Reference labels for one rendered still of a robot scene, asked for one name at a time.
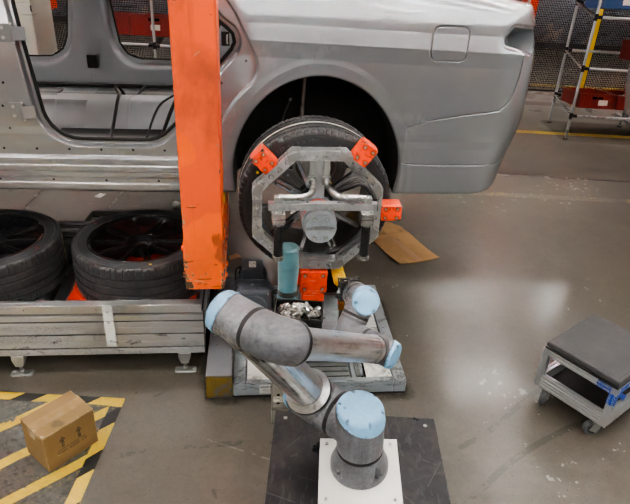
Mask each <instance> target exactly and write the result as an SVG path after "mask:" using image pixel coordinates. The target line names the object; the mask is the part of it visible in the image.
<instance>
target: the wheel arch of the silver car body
mask: <svg viewBox="0 0 630 504"><path fill-rule="evenodd" d="M306 77H307V84H306V97H305V110H304V115H309V116H311V115H317V116H318V115H321V116H328V117H331V118H335V119H338V120H341V121H343V122H344V123H347V124H349V125H351V126H352V127H354V128H355V129H357V130H358V131H359V132H360V133H361V134H363V136H365V138H366V139H368V140H369V141H370V142H372V143H373V144H374V145H375V146H376V147H377V149H378V153H377V156H378V158H379V159H380V162H381V163H382V165H383V167H384V169H385V172H386V174H387V177H388V181H389V186H390V189H391V191H392V193H394V194H395V192H396V190H397V187H398V183H399V179H400V172H401V152H400V145H399V140H398V136H397V133H396V130H395V127H394V125H393V122H392V120H391V118H390V116H389V115H388V113H387V111H386V110H385V108H384V107H383V106H382V104H381V103H380V102H379V101H378V100H377V99H376V97H374V96H373V95H372V94H371V93H370V92H369V91H368V90H366V89H365V88H363V87H362V86H360V85H359V84H357V83H355V82H353V81H351V80H348V79H346V78H343V77H339V76H335V75H329V74H311V75H304V76H300V77H296V78H293V79H291V80H288V81H286V82H284V83H282V84H280V85H278V86H276V87H275V88H273V89H272V90H270V91H269V92H268V93H267V94H265V95H264V96H263V97H262V98H261V99H260V100H259V101H258V102H257V103H256V104H255V105H254V106H253V108H252V109H251V110H250V112H249V113H248V115H247V116H246V118H245V119H244V121H243V123H242V125H241V127H240V129H239V131H238V134H237V137H236V140H235V143H234V147H233V151H232V158H231V181H232V187H233V191H234V192H236V191H237V190H236V189H237V172H238V170H239V169H240V168H241V167H242V163H243V161H244V159H245V156H246V154H247V153H248V151H249V149H250V147H252V145H253V143H255V141H256V140H257V139H258V138H259V137H260V136H261V135H262V134H263V133H265V131H267V130H268V129H269V128H271V127H272V126H274V125H276V124H277V125H278V123H280V122H281V120H282V116H283V113H284V110H285V108H286V105H287V103H288V101H289V98H292V100H291V101H290V104H289V106H288V108H287V111H286V114H285V117H284V120H283V121H284V122H285V120H287V119H289V120H290V118H294V117H296V118H297V117H298V116H300V104H301V91H302V78H306Z"/></svg>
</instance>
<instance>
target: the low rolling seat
mask: <svg viewBox="0 0 630 504"><path fill-rule="evenodd" d="M550 358H552V359H554V360H555V361H554V362H552V363H551V364H549V361H550ZM534 383H535V384H537V385H538V386H540V387H541V391H540V394H539V397H540V398H539V401H538V402H539V404H542V405H543V404H545V401H546V400H547V399H548V398H549V397H548V396H549V393H551V394H552V395H554V396H555V397H557V398H558V399H560V400H561V401H563V402H564V403H566V404H568V405H569V406H571V407H572V408H574V409H575V410H577V411H578V412H580V413H581V414H583V415H584V416H586V417H588V418H589V419H590V420H587V421H585V422H584V423H583V424H582V429H583V431H584V433H585V434H587V435H594V434H597V433H598V432H599V431H600V430H601V426H602V427H603V428H605V427H606V426H608V425H609V424H610V423H612V422H613V421H614V420H615V419H616V418H618V417H619V416H620V415H621V414H623V413H624V412H625V411H626V410H628V409H629V408H630V331H628V330H626V329H624V328H622V327H620V326H618V325H616V324H614V323H612V322H610V321H608V320H606V319H604V318H603V317H601V316H599V315H597V314H592V315H591V316H589V317H587V318H586V319H584V320H582V321H581V322H579V323H577V324H576V325H574V326H572V327H570V328H569V329H567V330H565V331H564V332H562V333H560V334H559V335H557V336H555V337H554V338H552V339H550V340H549V341H548V342H547V345H546V347H544V349H543V352H542V356H541V359H540V363H539V366H538V370H537V373H536V376H535V380H534Z"/></svg>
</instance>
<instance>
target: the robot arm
mask: <svg viewBox="0 0 630 504"><path fill-rule="evenodd" d="M339 279H340V280H339ZM335 298H337V299H339V300H343V301H345V302H344V309H343V311H342V313H341V315H340V318H339V320H338V322H337V324H336V326H335V329H333V330H327V329H319V328H310V327H308V326H307V325H306V324H305V323H304V322H303V321H300V320H296V319H291V318H288V317H285V316H282V315H279V314H277V313H274V312H272V311H270V310H268V309H266V308H264V307H262V306H261V305H259V304H257V303H255V302H253V301H251V300H250V299H248V298H246V297H244V296H242V295H241V294H240V293H239V292H235V291H232V290H225V291H224V292H221V293H219V294H218V295H217V296H216V297H215V298H214V299H213V300H212V301H211V303H210V304H209V306H208V308H207V310H206V315H205V325H206V327H207V328H208V329H209V330H210V331H211V332H212V333H215V334H217V335H218V336H220V337H221V338H222V339H224V340H225V341H226V342H227V343H228V344H229V345H230V346H232V347H233V348H234V349H235V350H237V351H239V352H240V353H241V354H242V355H243V356H244V357H245V358H246V359H247V360H248V361H250V362H251V363H252V364H253V365H254V366H255V367H256V368H257V369H258V370H259V371H260V372H262V373H263V374H264V375H265V376H266V377H267V378H268V379H269V380H270V381H271V382H273V383H274V384H275V385H276V386H277V387H278V388H279V389H280V390H281V391H282V392H283V393H284V395H283V399H284V403H285V405H286V407H287V408H288V409H289V410H290V411H291V412H292V413H294V414H296V415H298V416H299V417H301V418H302V419H304V420H305V421H307V422H308V423H310V424H311V425H313V426H315V427H316V428H318V429H319V430H321V431H322V432H324V433H325V434H327V435H328V436H330V437H331V438H333V439H334V440H336V447H335V449H334V450H333V452H332V455H331V459H330V468H331V472H332V474H333V476H334V478H335V479H336V480H337V481H338V482H339V483H340V484H342V485H343V486H345V487H347V488H350V489H354V490H368V489H371V488H374V487H376V486H378V485H379V484H380V483H381V482H382V481H383V480H384V479H385V477H386V475H387V473H388V457H387V455H386V453H385V451H384V449H383V445H384V430H385V411H384V407H383V405H382V403H381V401H380V400H379V399H378V398H377V397H375V396H374V395H373V394H372V393H369V392H367V391H363V390H354V391H353V392H351V391H349V392H348V391H346V390H344V389H343V388H341V387H339V386H338V385H336V384H334V383H333V382H332V381H331V380H330V379H329V378H328V377H327V376H326V375H325V374H324V373H323V372H322V371H320V370H318V369H315V368H310V366H309V365H308V364H307V363H306V361H328V362H356V363H370V364H379V365H381V366H383V368H386V369H391V368H392V367H393V366H394V365H395V364H396V362H397V361H398V359H399V356H400V354H401V349H402V347H401V344H400V343H399V342H397V341H396V340H393V339H391V338H389V337H387V336H385V335H383V334H381V333H379V332H377V331H375V330H373V329H371V328H369V327H367V326H366V325H367V323H368V320H369V318H370V316H371V314H373V313H374V312H375V311H376V310H377V309H378V307H379V304H380V299H379V295H378V294H377V292H376V291H375V290H374V289H373V288H372V287H370V286H367V285H364V284H362V283H360V277H357V276H356V278H346V277H338V291H337V292H336V294H335Z"/></svg>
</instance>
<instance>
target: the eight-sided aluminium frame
mask: <svg viewBox="0 0 630 504"><path fill-rule="evenodd" d="M313 155H316V156H313ZM310 160H316V161H324V160H330V161H344V162H345V163H346V164H347V166H348V167H349V168H350V169H351V170H352V171H353V172H354V173H355V174H356V175H362V176H364V177H365V178H366V179H367V181H368V182H369V184H370V186H371V188H372V190H374V192H375V195H376V197H377V202H378V211H373V213H374V224H373V226H371V229H370V230H371V231H370V239H369V240H370V241H369V244H370V243H371V242H374V240H375V239H376V238H377V237H378V233H379V224H380V215H381V206H382V197H383V187H382V185H381V183H380V182H379V181H378V180H377V179H376V178H375V177H374V176H373V175H372V174H371V173H370V172H369V171H368V169H367V168H366V167H365V168H364V167H362V166H361V165H360V164H359V163H358V162H356V161H355V160H353V154H352V152H351V151H350V150H349V149H348V148H347V147H340V146H339V147H300V146H292V147H290V148H289V149H288V150H286V152H285V153H284V154H283V155H282V156H281V157H279V158H278V159H277V161H278V164H277V165H276V166H275V167H274V168H273V169H272V170H271V171H270V172H269V173H268V174H267V175H265V174H264V173H262V174H261V175H260V176H259V177H258V178H256V179H255V180H254V181H253V182H252V237H253V238H254V239H255V240H256V241H257V242H259V243H260V244H261V245H262V246H263V247H264V248H266V249H267V250H268V251H269V252H270V253H271V254H272V255H273V249H274V238H273V237H272V236H271V235H270V234H269V233H267V232H266V231H265V230H264V229H263V228H262V191H264V190H265V189H266V188H267V187H268V186H269V185H270V184H271V183H272V182H273V181H275V180H276V179H277V178H278V177H279V176H280V175H281V174H282V173H283V172H284V171H286V170H287V169H288V168H289V167H290V166H291V165H292V164H293V163H294V162H296V161H310ZM360 239H361V233H360V234H359V235H357V236H356V237H355V238H354V239H353V240H351V241H350V242H349V243H348V244H347V245H345V246H344V247H343V248H342V249H341V250H339V251H338V252H337V253H336V254H306V255H299V268H301V269H340V268H341V267H342V266H344V265H345V264H346V263H347V262H348V261H349V260H351V259H352V258H353V257H354V256H355V255H357V254H358V253H359V249H360Z"/></svg>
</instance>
